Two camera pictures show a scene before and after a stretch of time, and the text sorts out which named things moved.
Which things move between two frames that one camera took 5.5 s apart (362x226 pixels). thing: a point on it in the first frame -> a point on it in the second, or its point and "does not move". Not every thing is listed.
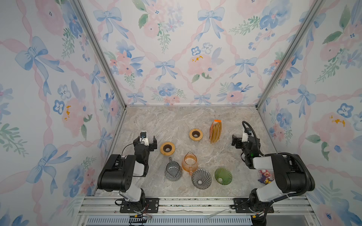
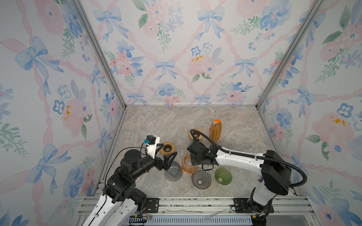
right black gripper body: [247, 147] -> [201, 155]
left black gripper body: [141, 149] -> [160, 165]
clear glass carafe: [173, 171] does not move
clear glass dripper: [201, 179] does not move
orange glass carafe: [190, 163] does not move
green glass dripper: [223, 176] does not move
